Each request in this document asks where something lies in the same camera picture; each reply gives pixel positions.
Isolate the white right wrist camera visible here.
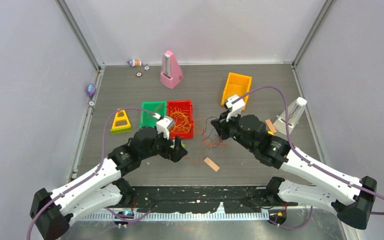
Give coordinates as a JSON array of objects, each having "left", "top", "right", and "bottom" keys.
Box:
[{"left": 224, "top": 94, "right": 246, "bottom": 122}]

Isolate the small clown figurine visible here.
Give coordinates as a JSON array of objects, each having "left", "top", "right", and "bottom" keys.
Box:
[{"left": 126, "top": 58, "right": 142, "bottom": 67}]

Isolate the purple right arm hose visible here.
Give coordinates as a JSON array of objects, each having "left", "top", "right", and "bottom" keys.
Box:
[{"left": 231, "top": 85, "right": 384, "bottom": 231}]

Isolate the wooden block near metronome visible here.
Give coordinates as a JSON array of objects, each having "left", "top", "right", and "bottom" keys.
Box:
[{"left": 265, "top": 119, "right": 277, "bottom": 134}]

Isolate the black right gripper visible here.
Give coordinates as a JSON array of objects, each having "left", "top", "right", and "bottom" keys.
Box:
[{"left": 211, "top": 108, "right": 256, "bottom": 153}]

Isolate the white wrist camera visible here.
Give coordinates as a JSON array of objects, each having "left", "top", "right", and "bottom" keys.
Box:
[
  {"left": 153, "top": 113, "right": 175, "bottom": 140},
  {"left": 224, "top": 94, "right": 246, "bottom": 122}
]

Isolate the white metronome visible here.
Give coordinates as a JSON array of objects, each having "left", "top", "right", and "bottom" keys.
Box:
[{"left": 273, "top": 97, "right": 308, "bottom": 135}]

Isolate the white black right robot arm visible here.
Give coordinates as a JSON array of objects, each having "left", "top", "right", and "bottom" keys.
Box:
[{"left": 210, "top": 112, "right": 377, "bottom": 230}]

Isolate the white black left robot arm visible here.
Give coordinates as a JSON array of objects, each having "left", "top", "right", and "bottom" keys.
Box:
[{"left": 26, "top": 126, "right": 188, "bottom": 240}]

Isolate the pink metronome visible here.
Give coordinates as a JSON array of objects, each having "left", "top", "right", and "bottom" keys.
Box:
[{"left": 160, "top": 50, "right": 184, "bottom": 89}]

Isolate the purple round toy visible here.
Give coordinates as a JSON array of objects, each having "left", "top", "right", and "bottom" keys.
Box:
[{"left": 86, "top": 83, "right": 97, "bottom": 97}]

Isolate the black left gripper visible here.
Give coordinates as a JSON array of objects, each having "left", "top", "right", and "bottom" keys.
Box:
[{"left": 140, "top": 128, "right": 187, "bottom": 162}]

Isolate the wooden block near front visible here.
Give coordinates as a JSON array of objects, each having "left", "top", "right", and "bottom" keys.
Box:
[{"left": 204, "top": 157, "right": 220, "bottom": 172}]

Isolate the green plastic bin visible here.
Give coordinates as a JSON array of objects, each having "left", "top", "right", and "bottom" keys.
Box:
[{"left": 139, "top": 101, "right": 167, "bottom": 128}]

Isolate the red plastic bin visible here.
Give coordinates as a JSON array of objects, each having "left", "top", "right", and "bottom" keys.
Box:
[{"left": 167, "top": 100, "right": 194, "bottom": 139}]

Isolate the orange plastic bin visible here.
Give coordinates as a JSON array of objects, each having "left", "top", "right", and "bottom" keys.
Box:
[{"left": 220, "top": 72, "right": 252, "bottom": 106}]

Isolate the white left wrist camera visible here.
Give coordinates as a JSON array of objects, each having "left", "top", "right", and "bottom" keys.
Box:
[{"left": 153, "top": 113, "right": 175, "bottom": 140}]

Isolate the yellow triangle stand left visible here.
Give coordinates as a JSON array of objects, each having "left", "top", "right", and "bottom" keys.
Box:
[{"left": 110, "top": 109, "right": 132, "bottom": 134}]

